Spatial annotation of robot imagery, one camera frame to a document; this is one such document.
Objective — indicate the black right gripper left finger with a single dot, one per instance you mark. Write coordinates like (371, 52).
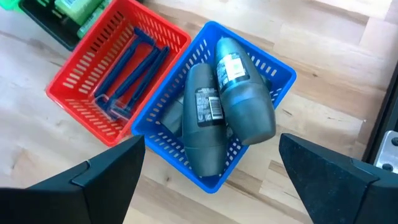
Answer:
(93, 193)

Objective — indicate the blue plastic basket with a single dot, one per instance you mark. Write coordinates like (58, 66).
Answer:
(161, 146)

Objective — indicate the black plastic basket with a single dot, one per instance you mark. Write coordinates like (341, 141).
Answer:
(53, 25)

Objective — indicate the green travel bottle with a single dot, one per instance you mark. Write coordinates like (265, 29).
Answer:
(79, 9)
(93, 21)

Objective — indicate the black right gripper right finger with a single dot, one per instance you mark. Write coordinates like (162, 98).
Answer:
(335, 193)

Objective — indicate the blue disposable razor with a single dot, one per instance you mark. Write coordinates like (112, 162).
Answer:
(136, 73)
(152, 70)
(124, 59)

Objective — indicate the grey roll-on deodorant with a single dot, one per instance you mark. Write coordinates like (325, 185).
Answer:
(245, 99)
(203, 137)
(172, 118)

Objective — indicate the red plastic basket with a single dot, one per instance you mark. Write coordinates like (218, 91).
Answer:
(77, 81)

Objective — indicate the silver metal bracket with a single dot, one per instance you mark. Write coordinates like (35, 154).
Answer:
(388, 152)

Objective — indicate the green plastic basket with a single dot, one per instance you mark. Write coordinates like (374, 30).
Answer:
(7, 3)

